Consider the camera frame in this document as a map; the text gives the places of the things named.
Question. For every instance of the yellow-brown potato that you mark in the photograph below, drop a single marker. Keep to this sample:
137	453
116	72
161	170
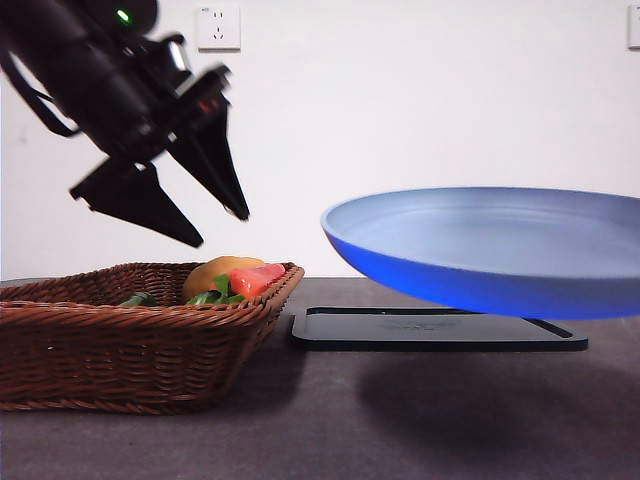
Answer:
205	280

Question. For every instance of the blue round plate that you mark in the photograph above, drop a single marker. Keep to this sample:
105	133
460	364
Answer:
475	260

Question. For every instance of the orange carrot with green leaves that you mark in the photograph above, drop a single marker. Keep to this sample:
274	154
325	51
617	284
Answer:
255	280

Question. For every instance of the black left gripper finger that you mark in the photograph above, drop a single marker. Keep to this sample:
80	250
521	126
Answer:
140	202
217	160

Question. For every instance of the white wall socket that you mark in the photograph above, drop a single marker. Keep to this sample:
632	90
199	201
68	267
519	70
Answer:
219	27
635	27

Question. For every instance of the green chili pepper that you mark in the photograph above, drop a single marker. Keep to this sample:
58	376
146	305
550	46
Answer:
140	300

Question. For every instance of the brown wicker basket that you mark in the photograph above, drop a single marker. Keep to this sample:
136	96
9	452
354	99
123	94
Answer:
125	350

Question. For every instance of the black flat tray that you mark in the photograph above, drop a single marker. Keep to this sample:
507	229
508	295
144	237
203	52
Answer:
400	335

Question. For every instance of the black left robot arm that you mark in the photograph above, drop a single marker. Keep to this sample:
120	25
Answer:
75	65

